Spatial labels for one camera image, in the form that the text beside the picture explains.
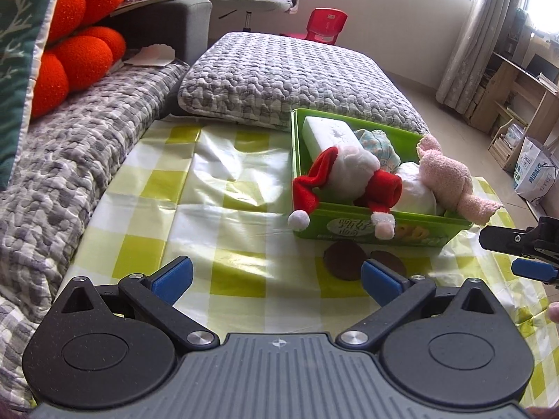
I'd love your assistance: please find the pink fluffy towel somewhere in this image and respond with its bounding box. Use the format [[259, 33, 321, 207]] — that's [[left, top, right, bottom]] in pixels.
[[416, 134, 502, 226]]

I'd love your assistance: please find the white cloth bundle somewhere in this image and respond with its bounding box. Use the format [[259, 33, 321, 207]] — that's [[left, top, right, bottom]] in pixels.
[[393, 162, 438, 216]]

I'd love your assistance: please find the red white santa plush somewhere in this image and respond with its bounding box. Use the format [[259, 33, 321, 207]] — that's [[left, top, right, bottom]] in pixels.
[[287, 147, 402, 240]]

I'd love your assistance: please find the doll with patterned bonnet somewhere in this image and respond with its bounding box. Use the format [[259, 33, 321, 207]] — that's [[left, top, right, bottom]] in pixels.
[[354, 129, 401, 173]]

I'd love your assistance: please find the brown round coaster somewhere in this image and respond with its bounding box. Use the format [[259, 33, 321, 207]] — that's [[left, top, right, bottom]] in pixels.
[[323, 239, 368, 281], [370, 251, 407, 277]]

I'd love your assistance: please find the white paper shopping bag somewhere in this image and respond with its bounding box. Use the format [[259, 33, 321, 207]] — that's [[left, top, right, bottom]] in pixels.
[[513, 137, 558, 204]]

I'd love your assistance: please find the green plastic bin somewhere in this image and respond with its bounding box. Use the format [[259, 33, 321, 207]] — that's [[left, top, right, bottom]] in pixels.
[[287, 109, 472, 247]]

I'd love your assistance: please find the green white checkered tablecloth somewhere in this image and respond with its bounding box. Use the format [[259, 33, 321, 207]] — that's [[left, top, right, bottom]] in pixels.
[[67, 117, 558, 407]]

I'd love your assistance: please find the wooden shelf unit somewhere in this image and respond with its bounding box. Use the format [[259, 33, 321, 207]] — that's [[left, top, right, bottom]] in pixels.
[[464, 7, 559, 173]]

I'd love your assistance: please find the grey quilted sofa cover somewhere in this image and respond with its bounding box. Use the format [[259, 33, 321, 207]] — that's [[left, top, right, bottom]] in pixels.
[[1, 60, 189, 410]]

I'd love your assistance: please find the grey quilted cushion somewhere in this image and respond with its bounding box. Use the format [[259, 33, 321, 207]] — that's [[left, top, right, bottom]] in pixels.
[[177, 32, 428, 134]]

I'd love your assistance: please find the white paper card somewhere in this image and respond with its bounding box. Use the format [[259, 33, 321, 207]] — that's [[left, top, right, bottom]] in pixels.
[[124, 44, 175, 67]]

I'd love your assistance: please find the beige curtain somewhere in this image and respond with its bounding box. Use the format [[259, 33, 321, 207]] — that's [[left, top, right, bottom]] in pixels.
[[436, 0, 519, 115]]

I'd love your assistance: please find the orange carrot plush pillow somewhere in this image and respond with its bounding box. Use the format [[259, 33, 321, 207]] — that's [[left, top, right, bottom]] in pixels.
[[31, 0, 126, 119]]

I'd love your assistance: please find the dark grey sofa armrest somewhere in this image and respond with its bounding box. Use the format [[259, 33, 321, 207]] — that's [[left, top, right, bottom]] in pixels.
[[100, 0, 212, 65]]

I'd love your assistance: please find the red plastic chair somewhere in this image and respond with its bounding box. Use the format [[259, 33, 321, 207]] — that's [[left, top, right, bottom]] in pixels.
[[281, 8, 348, 45]]

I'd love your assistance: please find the green embroidered pillow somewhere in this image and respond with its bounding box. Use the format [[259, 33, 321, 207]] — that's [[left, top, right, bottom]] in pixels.
[[0, 0, 57, 189]]

